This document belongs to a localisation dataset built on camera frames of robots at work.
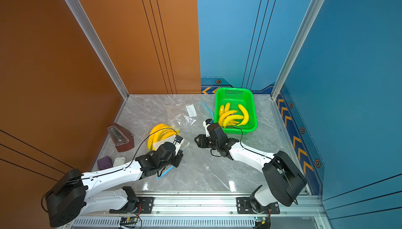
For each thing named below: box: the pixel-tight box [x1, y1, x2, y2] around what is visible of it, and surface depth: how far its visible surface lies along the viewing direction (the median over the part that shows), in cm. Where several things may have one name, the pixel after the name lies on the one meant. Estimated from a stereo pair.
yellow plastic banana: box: [218, 102, 244, 129], surface depth 104 cm
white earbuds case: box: [113, 156, 127, 167], surface depth 89 cm
